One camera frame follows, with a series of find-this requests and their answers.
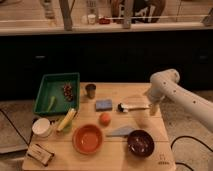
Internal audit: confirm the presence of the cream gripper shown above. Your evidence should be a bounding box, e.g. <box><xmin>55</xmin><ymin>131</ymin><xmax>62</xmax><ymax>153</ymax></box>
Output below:
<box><xmin>146</xmin><ymin>89</ymin><xmax>164</xmax><ymax>116</ymax></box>

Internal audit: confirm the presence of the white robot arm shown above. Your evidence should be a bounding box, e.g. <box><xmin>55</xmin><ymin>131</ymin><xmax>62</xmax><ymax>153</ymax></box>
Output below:
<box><xmin>147</xmin><ymin>69</ymin><xmax>213</xmax><ymax>133</ymax></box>

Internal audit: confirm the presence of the dark purple bowl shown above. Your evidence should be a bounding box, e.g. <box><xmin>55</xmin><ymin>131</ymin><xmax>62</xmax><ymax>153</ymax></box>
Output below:
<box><xmin>127</xmin><ymin>130</ymin><xmax>155</xmax><ymax>158</ymax></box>

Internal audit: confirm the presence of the red orange bowl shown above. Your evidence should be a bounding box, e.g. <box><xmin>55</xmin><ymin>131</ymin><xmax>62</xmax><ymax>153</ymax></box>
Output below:
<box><xmin>72</xmin><ymin>124</ymin><xmax>103</xmax><ymax>155</ymax></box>

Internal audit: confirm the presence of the grey blue cloth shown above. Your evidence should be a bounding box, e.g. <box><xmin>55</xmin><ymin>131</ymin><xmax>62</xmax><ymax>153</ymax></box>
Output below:
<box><xmin>106</xmin><ymin>126</ymin><xmax>134</xmax><ymax>137</ymax></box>

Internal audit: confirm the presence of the orange fruit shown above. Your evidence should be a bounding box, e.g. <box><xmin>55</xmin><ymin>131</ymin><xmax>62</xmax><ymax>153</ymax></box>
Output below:
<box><xmin>99</xmin><ymin>113</ymin><xmax>111</xmax><ymax>126</ymax></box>

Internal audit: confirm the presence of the blue sponge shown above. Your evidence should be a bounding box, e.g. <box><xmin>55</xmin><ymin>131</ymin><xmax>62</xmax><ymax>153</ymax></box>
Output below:
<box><xmin>95</xmin><ymin>99</ymin><xmax>112</xmax><ymax>111</ymax></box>

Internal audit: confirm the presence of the dark metal cup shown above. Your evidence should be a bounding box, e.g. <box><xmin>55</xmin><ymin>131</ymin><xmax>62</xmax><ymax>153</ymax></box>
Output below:
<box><xmin>85</xmin><ymin>84</ymin><xmax>96</xmax><ymax>99</ymax></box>

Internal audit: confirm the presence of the yellow corn cob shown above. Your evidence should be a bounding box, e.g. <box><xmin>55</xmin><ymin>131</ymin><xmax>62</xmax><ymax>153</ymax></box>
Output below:
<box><xmin>57</xmin><ymin>108</ymin><xmax>76</xmax><ymax>132</ymax></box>

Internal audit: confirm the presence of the red grape bunch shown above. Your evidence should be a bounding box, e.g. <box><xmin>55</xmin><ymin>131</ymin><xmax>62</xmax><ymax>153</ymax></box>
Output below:
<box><xmin>63</xmin><ymin>83</ymin><xmax>73</xmax><ymax>102</ymax></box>

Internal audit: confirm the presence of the red object on shelf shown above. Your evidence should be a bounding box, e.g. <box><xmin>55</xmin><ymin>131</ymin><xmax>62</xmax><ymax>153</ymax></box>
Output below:
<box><xmin>99</xmin><ymin>18</ymin><xmax>110</xmax><ymax>25</ymax></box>

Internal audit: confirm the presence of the green plastic tray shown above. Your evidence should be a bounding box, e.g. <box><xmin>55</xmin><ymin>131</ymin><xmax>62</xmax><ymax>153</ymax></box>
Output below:
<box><xmin>34</xmin><ymin>73</ymin><xmax>80</xmax><ymax>116</ymax></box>

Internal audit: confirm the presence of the white cup on shelf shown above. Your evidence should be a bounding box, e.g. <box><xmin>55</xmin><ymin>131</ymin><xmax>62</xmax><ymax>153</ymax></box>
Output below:
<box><xmin>88</xmin><ymin>14</ymin><xmax>96</xmax><ymax>25</ymax></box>

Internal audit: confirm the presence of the green pepper in tray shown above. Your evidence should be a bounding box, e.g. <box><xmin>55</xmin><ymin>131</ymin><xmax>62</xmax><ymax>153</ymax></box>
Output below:
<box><xmin>47</xmin><ymin>96</ymin><xmax>56</xmax><ymax>112</ymax></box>

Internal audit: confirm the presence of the black cable right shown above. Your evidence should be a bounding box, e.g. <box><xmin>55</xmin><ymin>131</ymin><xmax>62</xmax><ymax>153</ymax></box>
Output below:
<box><xmin>170</xmin><ymin>134</ymin><xmax>213</xmax><ymax>171</ymax></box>

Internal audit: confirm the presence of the black cable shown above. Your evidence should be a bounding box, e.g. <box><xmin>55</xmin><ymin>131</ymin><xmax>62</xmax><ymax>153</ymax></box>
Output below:
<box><xmin>0</xmin><ymin>108</ymin><xmax>34</xmax><ymax>146</ymax></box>
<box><xmin>170</xmin><ymin>134</ymin><xmax>213</xmax><ymax>171</ymax></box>

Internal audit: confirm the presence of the black cable left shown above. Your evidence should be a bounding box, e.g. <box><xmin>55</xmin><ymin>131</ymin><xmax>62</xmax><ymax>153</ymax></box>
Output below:
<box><xmin>0</xmin><ymin>108</ymin><xmax>34</xmax><ymax>146</ymax></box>

